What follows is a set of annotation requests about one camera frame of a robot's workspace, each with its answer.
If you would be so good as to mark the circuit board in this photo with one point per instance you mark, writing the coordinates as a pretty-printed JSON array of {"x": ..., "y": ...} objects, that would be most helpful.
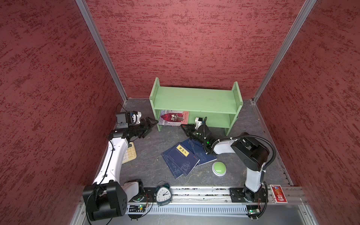
[
  {"x": 136, "y": 211},
  {"x": 253, "y": 211}
]

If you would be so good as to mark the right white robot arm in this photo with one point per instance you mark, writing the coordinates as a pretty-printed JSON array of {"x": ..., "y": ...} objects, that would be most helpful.
[{"x": 248, "y": 148}]

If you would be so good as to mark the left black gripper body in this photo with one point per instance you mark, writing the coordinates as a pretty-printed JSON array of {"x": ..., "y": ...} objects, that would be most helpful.
[{"x": 137, "y": 128}]

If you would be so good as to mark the teal alarm clock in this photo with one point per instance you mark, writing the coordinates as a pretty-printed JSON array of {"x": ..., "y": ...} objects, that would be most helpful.
[{"x": 163, "y": 194}]

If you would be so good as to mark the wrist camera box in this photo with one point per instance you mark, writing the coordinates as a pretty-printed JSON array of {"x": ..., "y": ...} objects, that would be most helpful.
[
  {"x": 198, "y": 122},
  {"x": 127, "y": 119}
]

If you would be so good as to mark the right circuit board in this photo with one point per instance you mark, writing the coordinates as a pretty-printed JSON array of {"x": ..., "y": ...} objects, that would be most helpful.
[{"x": 253, "y": 211}]

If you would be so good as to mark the right aluminium corner post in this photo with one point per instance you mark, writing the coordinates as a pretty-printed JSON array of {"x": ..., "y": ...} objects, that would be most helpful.
[{"x": 295, "y": 28}]

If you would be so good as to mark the cream calculator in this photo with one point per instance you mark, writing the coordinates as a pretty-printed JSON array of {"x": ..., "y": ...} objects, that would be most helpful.
[{"x": 130, "y": 154}]

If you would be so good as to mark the green wooden shelf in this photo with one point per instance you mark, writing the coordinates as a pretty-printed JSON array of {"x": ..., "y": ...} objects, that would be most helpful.
[{"x": 221, "y": 107}]

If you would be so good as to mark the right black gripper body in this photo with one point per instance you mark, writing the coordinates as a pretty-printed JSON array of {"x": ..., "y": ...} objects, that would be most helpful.
[{"x": 194, "y": 134}]

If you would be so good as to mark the left aluminium corner post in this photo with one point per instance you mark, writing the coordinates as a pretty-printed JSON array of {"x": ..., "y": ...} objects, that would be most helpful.
[{"x": 101, "y": 47}]

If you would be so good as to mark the left circuit board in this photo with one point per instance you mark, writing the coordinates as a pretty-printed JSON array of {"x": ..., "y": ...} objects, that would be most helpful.
[{"x": 136, "y": 211}]

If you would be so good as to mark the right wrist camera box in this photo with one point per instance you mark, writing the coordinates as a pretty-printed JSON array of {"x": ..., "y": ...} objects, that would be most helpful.
[{"x": 198, "y": 122}]

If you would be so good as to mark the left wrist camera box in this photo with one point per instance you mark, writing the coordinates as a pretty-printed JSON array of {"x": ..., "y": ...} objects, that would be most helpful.
[{"x": 127, "y": 119}]

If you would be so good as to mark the blue book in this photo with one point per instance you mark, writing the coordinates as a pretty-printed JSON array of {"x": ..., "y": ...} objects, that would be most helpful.
[
  {"x": 183, "y": 158},
  {"x": 174, "y": 169},
  {"x": 197, "y": 148}
]

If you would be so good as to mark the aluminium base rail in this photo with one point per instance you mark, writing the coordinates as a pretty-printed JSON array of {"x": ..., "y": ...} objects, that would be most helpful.
[{"x": 226, "y": 202}]

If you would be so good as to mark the green push button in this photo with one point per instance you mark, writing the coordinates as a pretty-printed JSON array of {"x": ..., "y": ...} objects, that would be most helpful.
[{"x": 219, "y": 168}]

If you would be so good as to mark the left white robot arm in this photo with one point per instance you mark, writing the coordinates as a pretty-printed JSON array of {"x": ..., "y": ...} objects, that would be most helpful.
[{"x": 105, "y": 198}]

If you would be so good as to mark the aluminium corner post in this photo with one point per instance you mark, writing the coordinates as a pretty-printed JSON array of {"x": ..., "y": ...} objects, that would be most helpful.
[
  {"x": 295, "y": 28},
  {"x": 101, "y": 47}
]

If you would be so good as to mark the pink illustrated book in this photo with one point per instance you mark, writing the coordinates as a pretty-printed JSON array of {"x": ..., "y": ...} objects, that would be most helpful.
[{"x": 173, "y": 118}]

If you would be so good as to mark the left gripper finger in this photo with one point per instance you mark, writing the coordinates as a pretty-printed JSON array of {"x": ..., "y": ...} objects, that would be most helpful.
[
  {"x": 150, "y": 122},
  {"x": 145, "y": 131}
]

